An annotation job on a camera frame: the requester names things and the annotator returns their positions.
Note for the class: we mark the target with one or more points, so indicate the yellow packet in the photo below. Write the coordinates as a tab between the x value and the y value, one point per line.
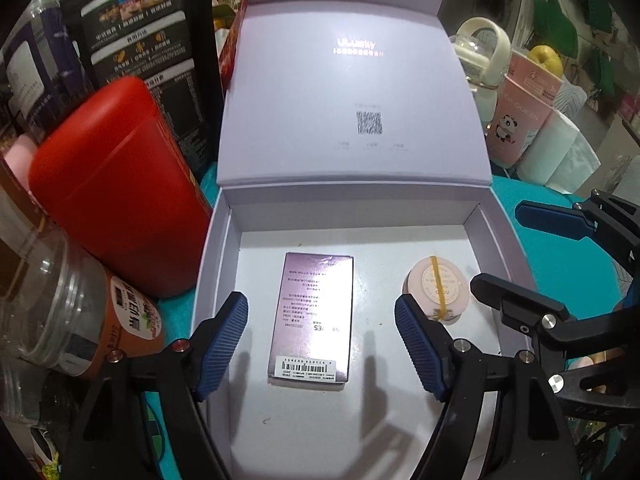
224	16

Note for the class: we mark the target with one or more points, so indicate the white toilet paper roll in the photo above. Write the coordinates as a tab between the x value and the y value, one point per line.
545	155
585	160

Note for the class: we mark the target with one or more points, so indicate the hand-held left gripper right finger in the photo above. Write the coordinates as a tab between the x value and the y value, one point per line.
420	345

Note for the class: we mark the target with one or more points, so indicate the red tin canister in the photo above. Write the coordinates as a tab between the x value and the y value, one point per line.
115	185

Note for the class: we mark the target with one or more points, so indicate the green tote bag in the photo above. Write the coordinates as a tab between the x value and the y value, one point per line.
555	25
595	2
606	75

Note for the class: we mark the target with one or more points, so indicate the pink soft object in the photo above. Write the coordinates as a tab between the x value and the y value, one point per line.
17	160

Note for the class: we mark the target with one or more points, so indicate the red cardboard box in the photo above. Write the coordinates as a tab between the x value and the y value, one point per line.
231	45

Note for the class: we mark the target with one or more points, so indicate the pink panda cup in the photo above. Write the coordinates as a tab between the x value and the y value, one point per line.
515	125

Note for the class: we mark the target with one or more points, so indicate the clear jar with brown label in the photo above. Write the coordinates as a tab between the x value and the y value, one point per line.
75	305

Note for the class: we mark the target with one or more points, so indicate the clear jar with purple label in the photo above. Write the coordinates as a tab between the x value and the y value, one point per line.
45	60

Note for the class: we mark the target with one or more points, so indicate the black snack bag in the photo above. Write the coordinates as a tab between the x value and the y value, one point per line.
135	35

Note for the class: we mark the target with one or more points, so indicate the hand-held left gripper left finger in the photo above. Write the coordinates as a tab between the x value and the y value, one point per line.
222	345

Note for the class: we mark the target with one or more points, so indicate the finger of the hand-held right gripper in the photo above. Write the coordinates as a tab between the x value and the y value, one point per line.
520	305
550	217

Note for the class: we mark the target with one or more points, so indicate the lavender gift box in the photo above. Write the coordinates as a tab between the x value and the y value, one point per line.
350	85

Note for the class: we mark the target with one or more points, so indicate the yellow round object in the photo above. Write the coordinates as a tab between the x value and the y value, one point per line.
545	57

